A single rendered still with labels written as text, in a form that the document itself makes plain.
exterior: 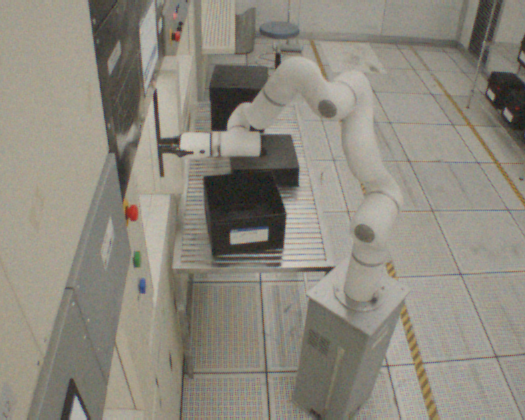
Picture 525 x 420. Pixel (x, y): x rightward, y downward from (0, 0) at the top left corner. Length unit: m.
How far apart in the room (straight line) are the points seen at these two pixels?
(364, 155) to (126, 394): 0.92
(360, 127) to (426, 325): 1.59
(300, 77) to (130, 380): 0.92
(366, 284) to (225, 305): 1.19
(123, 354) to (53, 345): 0.54
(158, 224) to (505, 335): 1.94
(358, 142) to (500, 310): 1.84
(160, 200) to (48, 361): 1.40
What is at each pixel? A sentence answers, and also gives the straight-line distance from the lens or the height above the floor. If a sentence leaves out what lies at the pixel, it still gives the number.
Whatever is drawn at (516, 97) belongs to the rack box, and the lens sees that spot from 4.51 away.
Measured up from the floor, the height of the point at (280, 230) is 0.86.
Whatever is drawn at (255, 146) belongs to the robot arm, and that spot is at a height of 1.20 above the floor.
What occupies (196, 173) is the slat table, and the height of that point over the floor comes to 0.76.
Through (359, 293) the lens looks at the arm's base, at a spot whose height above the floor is 0.81.
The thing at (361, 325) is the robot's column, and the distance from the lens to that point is 1.75.
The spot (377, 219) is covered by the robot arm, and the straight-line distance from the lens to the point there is 1.50.
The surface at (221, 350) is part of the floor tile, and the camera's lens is 2.58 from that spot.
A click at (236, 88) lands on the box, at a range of 2.52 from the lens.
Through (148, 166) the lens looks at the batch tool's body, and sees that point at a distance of 1.99.
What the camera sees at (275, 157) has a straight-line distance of 2.27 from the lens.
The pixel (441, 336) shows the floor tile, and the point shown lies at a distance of 2.81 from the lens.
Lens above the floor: 2.11
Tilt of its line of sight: 39 degrees down
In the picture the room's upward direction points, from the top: 3 degrees clockwise
